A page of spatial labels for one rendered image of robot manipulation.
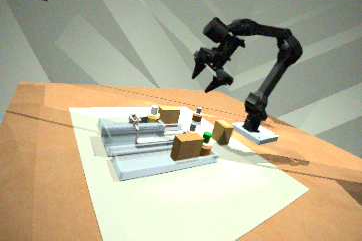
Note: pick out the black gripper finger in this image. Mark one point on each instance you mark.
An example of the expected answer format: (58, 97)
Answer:
(199, 67)
(214, 84)

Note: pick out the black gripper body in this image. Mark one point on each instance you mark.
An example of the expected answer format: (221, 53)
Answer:
(218, 67)

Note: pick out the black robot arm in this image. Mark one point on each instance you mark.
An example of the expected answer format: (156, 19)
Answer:
(289, 52)

